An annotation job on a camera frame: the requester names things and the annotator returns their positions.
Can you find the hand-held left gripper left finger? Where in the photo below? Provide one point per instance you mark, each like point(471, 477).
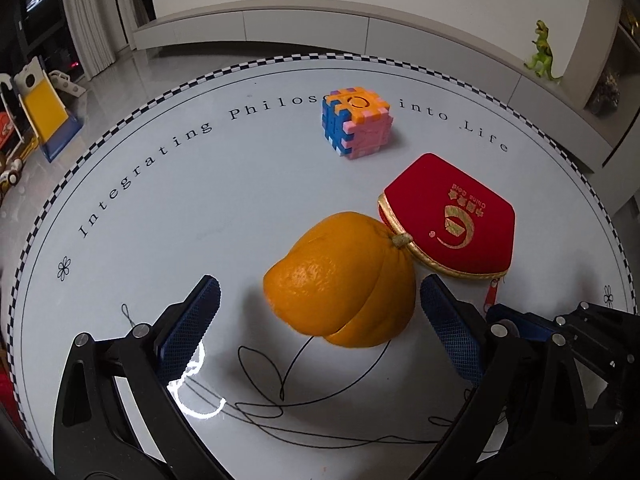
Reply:
point(187, 330)

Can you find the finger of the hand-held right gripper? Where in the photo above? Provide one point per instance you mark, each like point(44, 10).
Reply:
point(505, 316)
point(595, 325)

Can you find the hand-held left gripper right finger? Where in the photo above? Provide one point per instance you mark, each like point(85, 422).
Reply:
point(452, 330)

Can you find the orange pomelo fruit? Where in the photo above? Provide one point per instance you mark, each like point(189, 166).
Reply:
point(345, 280)

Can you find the black thread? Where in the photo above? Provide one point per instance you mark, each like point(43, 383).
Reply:
point(280, 385)

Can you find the red pouch with gold trim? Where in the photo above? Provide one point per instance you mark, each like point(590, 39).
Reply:
point(455, 220)

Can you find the colourful puzzle cube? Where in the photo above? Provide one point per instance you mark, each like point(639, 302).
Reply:
point(356, 122)

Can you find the dark dried flower decoration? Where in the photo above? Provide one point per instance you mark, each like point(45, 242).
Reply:
point(605, 91)

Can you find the white toy car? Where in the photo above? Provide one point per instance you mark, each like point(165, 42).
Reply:
point(9, 175)

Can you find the yellow toy slide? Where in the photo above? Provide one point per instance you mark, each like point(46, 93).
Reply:
point(42, 110)

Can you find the green dinosaur toy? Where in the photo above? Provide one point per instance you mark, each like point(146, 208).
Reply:
point(542, 52)

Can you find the white curtain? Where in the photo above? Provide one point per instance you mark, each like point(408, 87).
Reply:
point(100, 15)

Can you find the low white wall cabinet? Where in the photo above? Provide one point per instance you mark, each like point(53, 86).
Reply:
point(400, 30)

